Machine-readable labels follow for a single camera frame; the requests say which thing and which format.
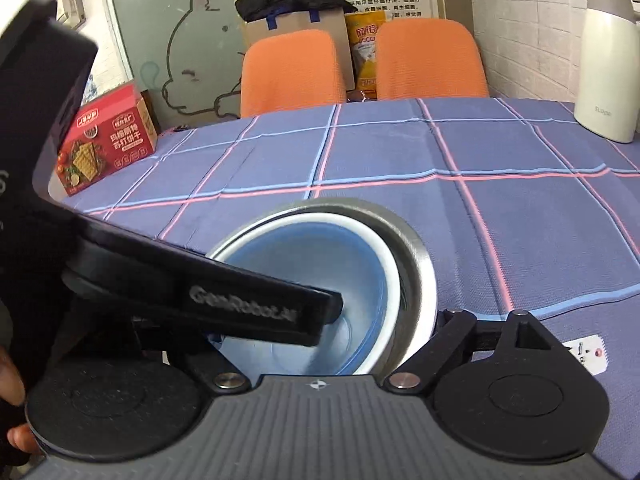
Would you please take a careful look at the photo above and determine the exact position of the cardboard box with blue straps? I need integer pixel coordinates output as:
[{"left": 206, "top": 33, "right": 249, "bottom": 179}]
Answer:
[{"left": 243, "top": 9, "right": 356, "bottom": 91}]

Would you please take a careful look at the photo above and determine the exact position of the orange chair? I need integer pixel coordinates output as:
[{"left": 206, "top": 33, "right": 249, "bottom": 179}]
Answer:
[
  {"left": 375, "top": 18, "right": 489, "bottom": 100},
  {"left": 240, "top": 29, "right": 346, "bottom": 118}
]

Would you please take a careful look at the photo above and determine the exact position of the white plastic bowl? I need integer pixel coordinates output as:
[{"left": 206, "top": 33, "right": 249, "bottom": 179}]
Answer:
[{"left": 211, "top": 211, "right": 404, "bottom": 377}]

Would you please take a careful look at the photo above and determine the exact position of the blue plaid tablecloth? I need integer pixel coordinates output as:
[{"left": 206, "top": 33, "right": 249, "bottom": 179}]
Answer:
[{"left": 70, "top": 99, "right": 639, "bottom": 478}]

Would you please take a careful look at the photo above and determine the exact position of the yellow snack bag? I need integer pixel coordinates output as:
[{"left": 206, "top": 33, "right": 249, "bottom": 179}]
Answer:
[{"left": 345, "top": 11, "right": 386, "bottom": 100}]

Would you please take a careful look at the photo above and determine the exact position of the black cloth on box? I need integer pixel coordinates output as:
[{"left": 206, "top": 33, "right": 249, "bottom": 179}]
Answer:
[{"left": 235, "top": 0, "right": 358, "bottom": 23}]

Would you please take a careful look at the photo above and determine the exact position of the stainless steel bowl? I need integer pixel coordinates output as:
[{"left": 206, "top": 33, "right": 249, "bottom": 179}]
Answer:
[{"left": 207, "top": 197, "right": 437, "bottom": 380}]

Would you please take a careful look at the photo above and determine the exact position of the red cracker box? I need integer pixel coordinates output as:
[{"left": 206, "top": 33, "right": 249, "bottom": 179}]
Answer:
[{"left": 55, "top": 82, "right": 157, "bottom": 196}]

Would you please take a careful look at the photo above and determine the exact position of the translucent blue plastic bowl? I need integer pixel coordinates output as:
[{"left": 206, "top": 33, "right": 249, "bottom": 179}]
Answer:
[{"left": 214, "top": 221, "right": 392, "bottom": 377}]

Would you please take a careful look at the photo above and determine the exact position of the white thermos jug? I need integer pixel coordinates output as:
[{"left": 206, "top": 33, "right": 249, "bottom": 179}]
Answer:
[{"left": 574, "top": 0, "right": 639, "bottom": 144}]

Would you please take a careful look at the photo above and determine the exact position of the right orange chair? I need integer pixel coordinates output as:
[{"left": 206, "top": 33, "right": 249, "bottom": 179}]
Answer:
[{"left": 375, "top": 18, "right": 489, "bottom": 100}]

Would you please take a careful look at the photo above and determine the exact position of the left orange chair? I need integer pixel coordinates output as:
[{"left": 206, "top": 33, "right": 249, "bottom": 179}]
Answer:
[{"left": 240, "top": 29, "right": 346, "bottom": 118}]

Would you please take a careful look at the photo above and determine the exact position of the person's left hand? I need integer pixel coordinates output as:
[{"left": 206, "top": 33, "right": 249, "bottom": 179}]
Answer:
[{"left": 0, "top": 346, "right": 41, "bottom": 455}]

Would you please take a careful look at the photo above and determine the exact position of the white power strip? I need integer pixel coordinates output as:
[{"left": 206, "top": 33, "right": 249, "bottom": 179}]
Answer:
[{"left": 563, "top": 335, "right": 608, "bottom": 376}]

